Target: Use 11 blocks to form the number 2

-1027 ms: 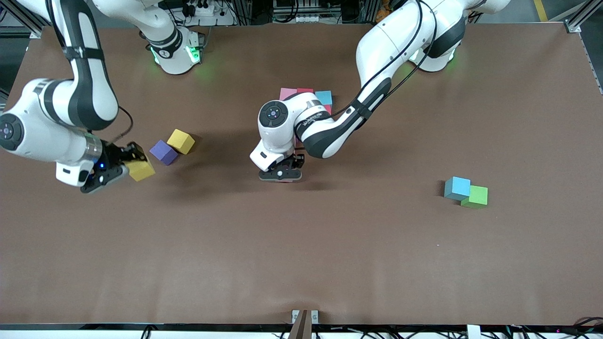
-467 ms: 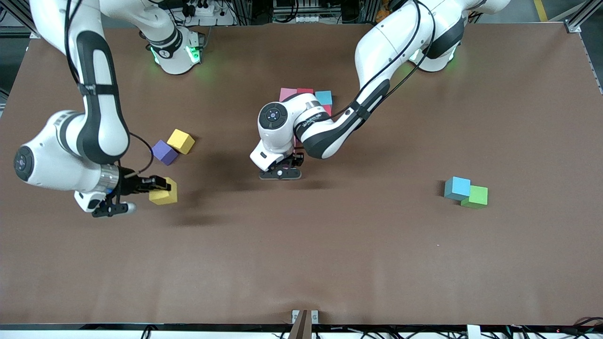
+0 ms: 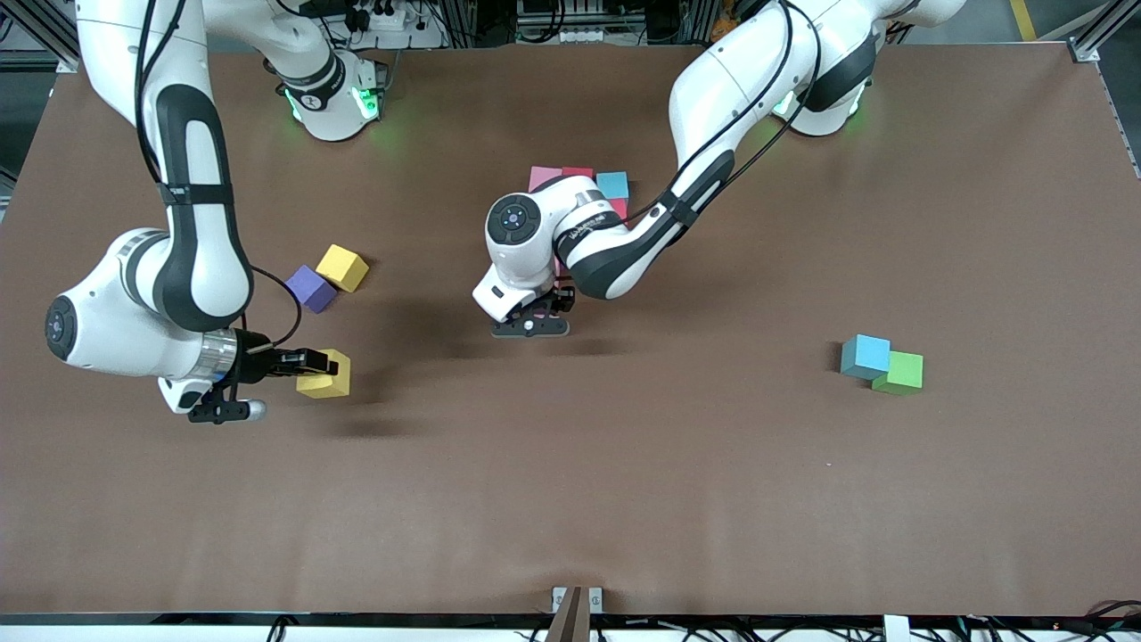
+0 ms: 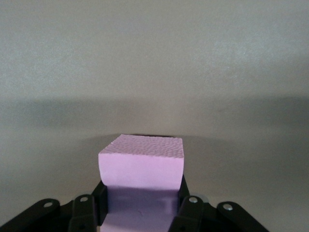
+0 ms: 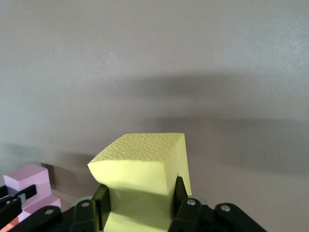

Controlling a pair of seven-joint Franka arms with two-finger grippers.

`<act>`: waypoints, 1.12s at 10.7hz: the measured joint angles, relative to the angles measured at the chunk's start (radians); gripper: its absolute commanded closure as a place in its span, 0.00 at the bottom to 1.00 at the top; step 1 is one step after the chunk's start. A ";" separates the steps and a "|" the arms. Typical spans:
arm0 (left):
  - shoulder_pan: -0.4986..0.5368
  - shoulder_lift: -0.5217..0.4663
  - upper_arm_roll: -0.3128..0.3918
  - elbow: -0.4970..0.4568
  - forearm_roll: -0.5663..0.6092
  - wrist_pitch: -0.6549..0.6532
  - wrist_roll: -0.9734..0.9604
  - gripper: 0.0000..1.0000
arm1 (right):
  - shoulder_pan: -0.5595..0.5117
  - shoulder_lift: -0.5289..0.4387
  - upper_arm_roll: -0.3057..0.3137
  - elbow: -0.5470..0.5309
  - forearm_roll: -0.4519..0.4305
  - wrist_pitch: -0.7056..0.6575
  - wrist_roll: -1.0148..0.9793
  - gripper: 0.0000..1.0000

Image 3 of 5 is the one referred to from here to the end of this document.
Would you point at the yellow foam cube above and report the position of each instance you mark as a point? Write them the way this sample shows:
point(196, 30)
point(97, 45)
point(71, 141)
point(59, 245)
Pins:
point(342, 267)
point(328, 383)

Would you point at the red foam cube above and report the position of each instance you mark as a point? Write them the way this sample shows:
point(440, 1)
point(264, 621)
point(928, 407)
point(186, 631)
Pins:
point(578, 171)
point(619, 208)

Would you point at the blue foam cube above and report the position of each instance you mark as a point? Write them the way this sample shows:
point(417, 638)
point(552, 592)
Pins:
point(866, 355)
point(612, 185)

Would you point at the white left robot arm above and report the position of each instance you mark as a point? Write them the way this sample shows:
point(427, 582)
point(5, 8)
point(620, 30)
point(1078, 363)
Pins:
point(740, 80)

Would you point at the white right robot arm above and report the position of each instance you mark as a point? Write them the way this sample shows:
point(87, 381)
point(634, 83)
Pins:
point(116, 339)

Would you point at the purple foam cube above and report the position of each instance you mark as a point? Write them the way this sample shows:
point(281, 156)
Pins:
point(310, 288)

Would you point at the long white power strip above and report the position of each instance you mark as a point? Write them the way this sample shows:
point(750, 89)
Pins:
point(570, 36)

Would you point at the white power strip with plugs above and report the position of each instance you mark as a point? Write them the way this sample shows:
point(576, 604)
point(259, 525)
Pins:
point(392, 20)

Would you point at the bag of orange fruit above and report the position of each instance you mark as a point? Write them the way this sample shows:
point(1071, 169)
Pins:
point(722, 22)

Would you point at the green foam cube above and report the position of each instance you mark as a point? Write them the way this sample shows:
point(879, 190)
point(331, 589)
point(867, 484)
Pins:
point(902, 374)

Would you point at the grey metal bracket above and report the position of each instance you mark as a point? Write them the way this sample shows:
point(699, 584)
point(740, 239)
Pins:
point(559, 602)

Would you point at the brown tapered post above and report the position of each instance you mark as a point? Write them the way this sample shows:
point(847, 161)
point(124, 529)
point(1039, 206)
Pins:
point(570, 624)

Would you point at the white edge bracket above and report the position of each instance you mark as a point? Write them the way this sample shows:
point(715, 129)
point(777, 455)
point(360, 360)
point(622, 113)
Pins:
point(896, 629)

